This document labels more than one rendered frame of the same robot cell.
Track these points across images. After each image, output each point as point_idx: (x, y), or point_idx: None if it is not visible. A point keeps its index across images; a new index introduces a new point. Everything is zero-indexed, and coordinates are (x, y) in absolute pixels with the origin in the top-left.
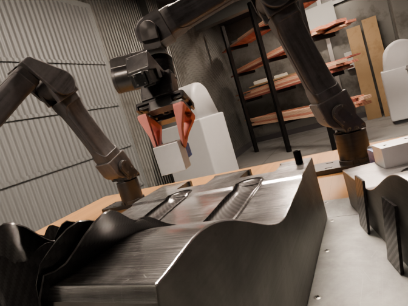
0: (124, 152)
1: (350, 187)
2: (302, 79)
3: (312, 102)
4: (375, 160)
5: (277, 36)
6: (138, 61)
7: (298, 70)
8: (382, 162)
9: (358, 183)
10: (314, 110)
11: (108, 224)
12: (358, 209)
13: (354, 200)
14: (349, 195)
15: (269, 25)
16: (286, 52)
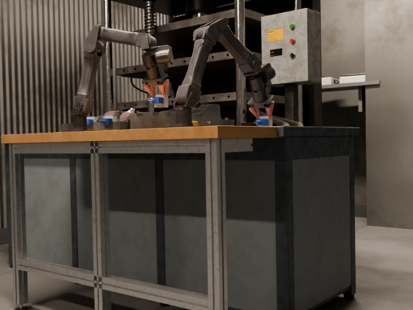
0: (178, 88)
1: (123, 125)
2: (93, 87)
3: (89, 98)
4: (113, 120)
5: (96, 64)
6: None
7: (94, 82)
8: (116, 120)
9: (129, 120)
10: (88, 102)
11: None
12: (129, 128)
13: (123, 128)
14: (121, 128)
15: (96, 56)
16: (94, 72)
